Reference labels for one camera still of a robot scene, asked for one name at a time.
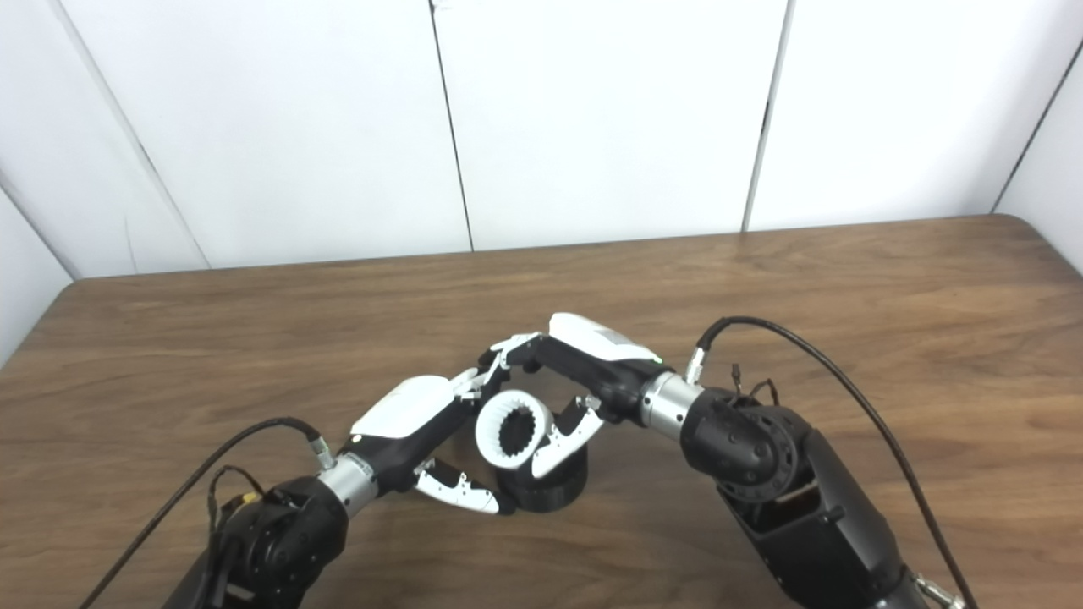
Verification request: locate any thin black left wrist wire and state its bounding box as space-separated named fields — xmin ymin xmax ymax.
xmin=206 ymin=465 xmax=267 ymax=534

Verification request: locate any white toothed ring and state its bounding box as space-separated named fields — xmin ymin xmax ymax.
xmin=475 ymin=390 xmax=559 ymax=471

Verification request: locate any round black gear part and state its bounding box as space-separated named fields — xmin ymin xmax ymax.
xmin=495 ymin=444 xmax=591 ymax=513

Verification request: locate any thin black wrist wire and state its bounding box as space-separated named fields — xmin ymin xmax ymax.
xmin=729 ymin=364 xmax=779 ymax=407
xmin=206 ymin=465 xmax=267 ymax=534

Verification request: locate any black and white left hand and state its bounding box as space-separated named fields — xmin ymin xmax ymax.
xmin=343 ymin=365 xmax=509 ymax=515

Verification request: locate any black and white right hand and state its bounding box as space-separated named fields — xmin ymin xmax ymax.
xmin=478 ymin=313 xmax=665 ymax=479

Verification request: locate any thin black right wrist wire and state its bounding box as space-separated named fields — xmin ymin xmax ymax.
xmin=729 ymin=364 xmax=779 ymax=407

